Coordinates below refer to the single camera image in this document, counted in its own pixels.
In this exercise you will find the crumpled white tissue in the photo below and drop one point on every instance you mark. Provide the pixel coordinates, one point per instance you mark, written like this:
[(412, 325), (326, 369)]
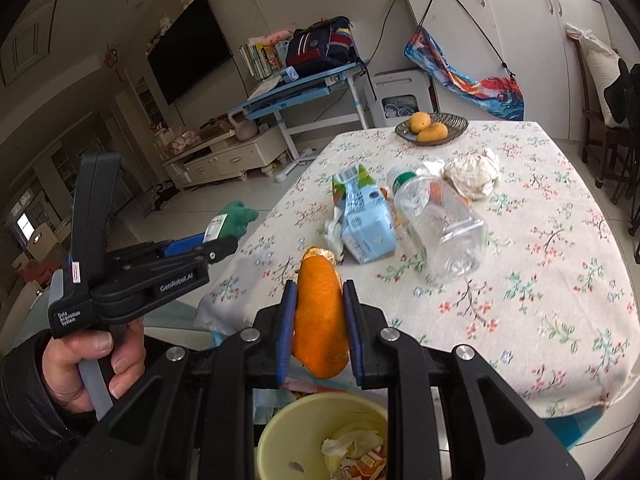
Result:
[(332, 235)]

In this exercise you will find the black garment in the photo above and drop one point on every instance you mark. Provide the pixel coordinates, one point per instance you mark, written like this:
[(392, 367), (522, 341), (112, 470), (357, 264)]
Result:
[(625, 92)]

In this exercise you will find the white floor appliance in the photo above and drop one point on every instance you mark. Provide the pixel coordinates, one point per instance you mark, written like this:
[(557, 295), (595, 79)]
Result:
[(400, 85)]

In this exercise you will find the yellow plastic waste bin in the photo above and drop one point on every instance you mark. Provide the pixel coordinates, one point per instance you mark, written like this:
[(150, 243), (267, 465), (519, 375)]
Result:
[(295, 430)]

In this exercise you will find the white pillow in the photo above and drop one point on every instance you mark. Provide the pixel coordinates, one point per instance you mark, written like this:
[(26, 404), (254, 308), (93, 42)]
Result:
[(597, 65)]

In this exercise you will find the pink plush toy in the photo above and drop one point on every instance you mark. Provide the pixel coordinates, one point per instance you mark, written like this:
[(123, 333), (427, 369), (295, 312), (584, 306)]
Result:
[(277, 37)]

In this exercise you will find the person's left hand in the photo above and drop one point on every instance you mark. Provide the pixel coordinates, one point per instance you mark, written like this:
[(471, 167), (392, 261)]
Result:
[(127, 357)]

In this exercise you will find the clear plastic bottle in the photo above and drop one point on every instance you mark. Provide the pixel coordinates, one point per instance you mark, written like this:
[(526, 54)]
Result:
[(450, 240)]

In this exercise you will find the table with patterned white cloth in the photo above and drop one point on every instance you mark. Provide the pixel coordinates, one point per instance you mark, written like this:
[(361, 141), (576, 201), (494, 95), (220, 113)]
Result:
[(525, 285)]

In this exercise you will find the black television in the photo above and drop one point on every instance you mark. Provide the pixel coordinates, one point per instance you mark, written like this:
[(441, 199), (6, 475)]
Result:
[(187, 50)]

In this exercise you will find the blue checked under cloth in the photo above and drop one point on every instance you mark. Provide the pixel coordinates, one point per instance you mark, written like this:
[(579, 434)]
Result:
[(565, 430)]

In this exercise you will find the orange toy near top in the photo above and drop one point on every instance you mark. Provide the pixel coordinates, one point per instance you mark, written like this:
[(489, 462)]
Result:
[(436, 191)]

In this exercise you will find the yellow mango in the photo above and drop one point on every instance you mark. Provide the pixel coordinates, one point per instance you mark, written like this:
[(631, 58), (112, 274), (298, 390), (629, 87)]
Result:
[(419, 122)]

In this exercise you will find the large orange peel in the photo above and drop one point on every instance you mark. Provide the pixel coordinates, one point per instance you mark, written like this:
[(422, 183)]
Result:
[(320, 310)]

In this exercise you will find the yellow toy bread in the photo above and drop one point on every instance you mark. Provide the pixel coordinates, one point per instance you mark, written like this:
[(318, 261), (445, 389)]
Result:
[(432, 133)]

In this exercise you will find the navy backpack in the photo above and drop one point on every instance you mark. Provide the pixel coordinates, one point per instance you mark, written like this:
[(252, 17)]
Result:
[(320, 42)]

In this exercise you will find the white television stand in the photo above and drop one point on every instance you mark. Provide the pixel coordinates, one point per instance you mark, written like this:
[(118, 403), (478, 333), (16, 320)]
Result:
[(225, 157)]

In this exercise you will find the orange snack wrapper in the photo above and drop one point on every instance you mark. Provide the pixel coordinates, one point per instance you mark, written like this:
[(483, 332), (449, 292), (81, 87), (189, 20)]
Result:
[(367, 465)]

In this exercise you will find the crumpled white paper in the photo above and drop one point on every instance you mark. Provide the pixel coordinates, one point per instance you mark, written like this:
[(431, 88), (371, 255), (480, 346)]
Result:
[(472, 175)]

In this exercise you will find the person's left forearm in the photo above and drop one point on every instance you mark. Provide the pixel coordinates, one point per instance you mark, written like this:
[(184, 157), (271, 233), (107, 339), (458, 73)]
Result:
[(25, 425)]

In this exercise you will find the blue study desk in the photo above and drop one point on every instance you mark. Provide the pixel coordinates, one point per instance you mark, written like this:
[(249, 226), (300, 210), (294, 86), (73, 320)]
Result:
[(300, 87)]

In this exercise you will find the crumpled clear plastic wrap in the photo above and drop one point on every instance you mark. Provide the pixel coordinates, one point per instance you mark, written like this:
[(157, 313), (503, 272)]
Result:
[(431, 167)]

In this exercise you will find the light blue milk carton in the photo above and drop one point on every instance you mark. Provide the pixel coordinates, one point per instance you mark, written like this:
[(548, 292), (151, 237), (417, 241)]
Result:
[(367, 230)]

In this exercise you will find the pink jug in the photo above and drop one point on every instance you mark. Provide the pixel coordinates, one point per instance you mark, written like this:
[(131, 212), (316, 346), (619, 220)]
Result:
[(245, 130)]

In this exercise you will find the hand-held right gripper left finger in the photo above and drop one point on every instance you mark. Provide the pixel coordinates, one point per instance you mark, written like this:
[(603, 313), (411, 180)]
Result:
[(287, 340)]

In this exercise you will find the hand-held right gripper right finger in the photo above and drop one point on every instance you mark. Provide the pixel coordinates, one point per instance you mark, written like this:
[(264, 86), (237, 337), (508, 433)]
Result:
[(351, 340)]

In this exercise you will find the white cabinet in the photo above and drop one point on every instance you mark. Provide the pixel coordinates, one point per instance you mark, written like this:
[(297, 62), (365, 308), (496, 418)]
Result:
[(525, 35)]

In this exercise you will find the green plush toy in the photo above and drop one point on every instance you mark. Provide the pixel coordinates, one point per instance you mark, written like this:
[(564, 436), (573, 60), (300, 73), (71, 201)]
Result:
[(240, 215)]

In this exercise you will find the orange toy carrot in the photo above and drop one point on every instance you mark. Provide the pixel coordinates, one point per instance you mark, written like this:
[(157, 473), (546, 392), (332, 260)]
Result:
[(384, 192)]

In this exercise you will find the dark wooden chair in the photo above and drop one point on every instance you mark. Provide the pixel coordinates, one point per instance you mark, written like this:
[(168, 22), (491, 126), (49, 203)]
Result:
[(592, 130)]

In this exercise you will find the dark fruit plate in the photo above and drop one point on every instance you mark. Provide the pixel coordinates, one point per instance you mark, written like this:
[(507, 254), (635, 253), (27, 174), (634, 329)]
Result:
[(452, 122)]

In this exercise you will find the red knot ornament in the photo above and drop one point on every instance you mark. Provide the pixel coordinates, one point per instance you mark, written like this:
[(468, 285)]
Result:
[(112, 60)]

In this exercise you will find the white tissue scrap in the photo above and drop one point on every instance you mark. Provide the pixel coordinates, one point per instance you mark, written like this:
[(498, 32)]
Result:
[(350, 444)]

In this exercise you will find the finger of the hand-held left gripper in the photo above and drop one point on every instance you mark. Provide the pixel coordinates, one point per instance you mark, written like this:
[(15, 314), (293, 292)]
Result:
[(220, 250), (182, 246)]

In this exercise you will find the row of books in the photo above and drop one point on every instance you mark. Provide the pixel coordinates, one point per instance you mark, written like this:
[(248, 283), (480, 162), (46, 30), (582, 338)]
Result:
[(260, 57)]

